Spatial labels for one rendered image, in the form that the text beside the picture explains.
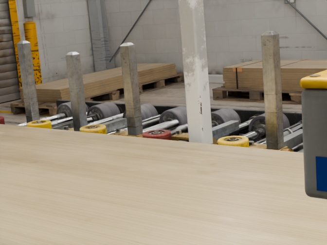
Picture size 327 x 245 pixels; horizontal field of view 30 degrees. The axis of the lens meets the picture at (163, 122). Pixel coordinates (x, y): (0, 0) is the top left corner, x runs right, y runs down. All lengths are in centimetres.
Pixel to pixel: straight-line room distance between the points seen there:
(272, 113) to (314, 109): 130
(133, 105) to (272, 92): 50
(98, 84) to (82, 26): 245
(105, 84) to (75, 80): 594
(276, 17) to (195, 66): 690
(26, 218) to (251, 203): 41
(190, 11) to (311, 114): 125
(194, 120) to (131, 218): 60
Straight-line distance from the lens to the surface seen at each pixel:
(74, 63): 208
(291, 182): 122
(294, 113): 221
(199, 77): 160
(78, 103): 210
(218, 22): 894
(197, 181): 126
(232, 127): 201
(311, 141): 35
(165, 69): 904
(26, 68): 227
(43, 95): 768
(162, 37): 956
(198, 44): 159
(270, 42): 162
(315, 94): 35
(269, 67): 163
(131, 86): 191
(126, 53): 191
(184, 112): 234
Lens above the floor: 127
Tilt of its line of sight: 11 degrees down
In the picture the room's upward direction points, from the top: 5 degrees counter-clockwise
